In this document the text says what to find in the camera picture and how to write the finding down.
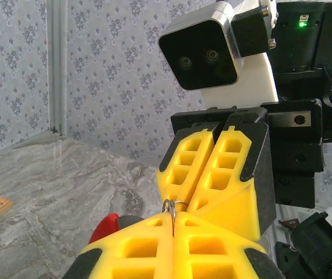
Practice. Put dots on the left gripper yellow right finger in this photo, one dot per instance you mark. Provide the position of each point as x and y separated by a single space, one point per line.
209 255

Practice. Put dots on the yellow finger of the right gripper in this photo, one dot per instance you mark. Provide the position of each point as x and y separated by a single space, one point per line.
235 189
183 186

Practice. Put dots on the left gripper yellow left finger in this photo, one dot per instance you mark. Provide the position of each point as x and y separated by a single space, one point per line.
137 253

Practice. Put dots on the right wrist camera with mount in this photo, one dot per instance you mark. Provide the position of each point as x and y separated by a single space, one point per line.
200 55

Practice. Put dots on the aluminium frame post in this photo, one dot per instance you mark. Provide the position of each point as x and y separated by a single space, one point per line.
56 58

